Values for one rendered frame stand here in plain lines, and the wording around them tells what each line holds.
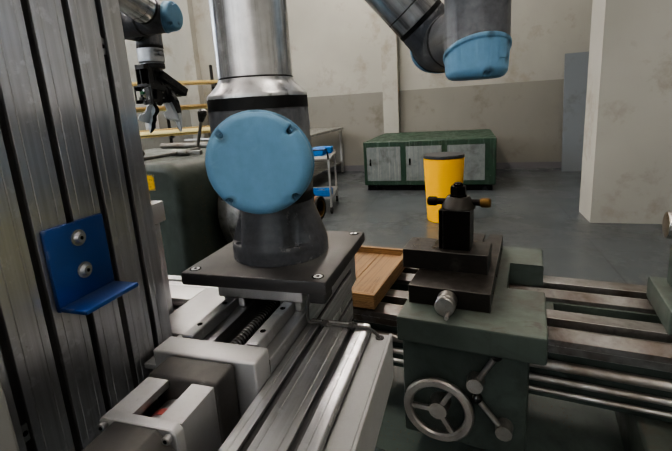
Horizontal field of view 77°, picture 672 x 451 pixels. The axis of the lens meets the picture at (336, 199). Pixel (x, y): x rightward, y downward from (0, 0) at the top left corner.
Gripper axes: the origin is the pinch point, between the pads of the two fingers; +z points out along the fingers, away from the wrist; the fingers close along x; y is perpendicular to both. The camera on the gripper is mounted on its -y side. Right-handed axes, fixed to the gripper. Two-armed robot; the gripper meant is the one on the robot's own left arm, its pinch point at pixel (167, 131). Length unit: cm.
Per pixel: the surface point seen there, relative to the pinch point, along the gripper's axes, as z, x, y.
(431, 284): 37, 84, 9
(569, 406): 80, 116, -17
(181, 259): 36.4, 13.0, 14.0
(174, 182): 13.7, 14.5, 14.0
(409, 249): 32, 77, 1
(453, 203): 20, 88, -1
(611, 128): 32, 177, -405
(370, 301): 45, 68, 6
